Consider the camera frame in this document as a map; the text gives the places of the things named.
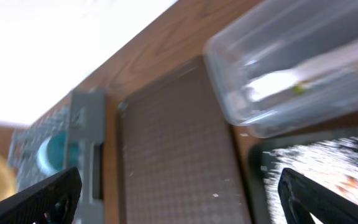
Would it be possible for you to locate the light blue bowl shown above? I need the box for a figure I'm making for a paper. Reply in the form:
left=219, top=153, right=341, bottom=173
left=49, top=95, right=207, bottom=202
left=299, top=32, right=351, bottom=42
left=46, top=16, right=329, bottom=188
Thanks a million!
left=37, top=132, right=80, bottom=176

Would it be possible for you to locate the clear plastic bin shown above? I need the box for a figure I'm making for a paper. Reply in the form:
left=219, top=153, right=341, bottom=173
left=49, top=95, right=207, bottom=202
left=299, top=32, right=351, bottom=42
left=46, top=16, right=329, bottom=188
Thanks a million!
left=204, top=0, right=358, bottom=138

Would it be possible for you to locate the spilled rice food waste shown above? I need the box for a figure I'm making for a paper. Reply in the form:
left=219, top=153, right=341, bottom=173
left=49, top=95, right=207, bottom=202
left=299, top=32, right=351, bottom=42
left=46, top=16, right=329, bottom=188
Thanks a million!
left=260, top=136, right=358, bottom=223

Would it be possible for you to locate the dark brown serving tray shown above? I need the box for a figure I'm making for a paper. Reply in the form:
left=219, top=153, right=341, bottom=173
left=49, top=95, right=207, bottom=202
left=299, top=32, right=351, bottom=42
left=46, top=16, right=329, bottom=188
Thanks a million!
left=117, top=56, right=251, bottom=223

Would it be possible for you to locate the grey plastic dish rack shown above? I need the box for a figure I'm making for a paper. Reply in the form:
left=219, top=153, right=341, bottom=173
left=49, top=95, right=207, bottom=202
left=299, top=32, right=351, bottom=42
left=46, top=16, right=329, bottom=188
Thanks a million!
left=8, top=90, right=106, bottom=223

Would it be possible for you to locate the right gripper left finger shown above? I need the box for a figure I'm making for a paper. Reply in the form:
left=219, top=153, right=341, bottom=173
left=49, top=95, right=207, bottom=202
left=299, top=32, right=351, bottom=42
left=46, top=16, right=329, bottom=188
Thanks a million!
left=0, top=167, right=82, bottom=224

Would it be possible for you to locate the black waste tray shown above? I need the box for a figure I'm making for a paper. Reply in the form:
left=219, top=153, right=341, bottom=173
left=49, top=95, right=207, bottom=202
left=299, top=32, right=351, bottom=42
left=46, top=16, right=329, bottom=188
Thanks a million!
left=248, top=127, right=358, bottom=223

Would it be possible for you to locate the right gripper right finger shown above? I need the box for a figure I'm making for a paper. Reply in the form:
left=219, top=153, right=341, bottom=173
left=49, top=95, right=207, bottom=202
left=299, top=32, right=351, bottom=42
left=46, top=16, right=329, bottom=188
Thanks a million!
left=278, top=168, right=358, bottom=224

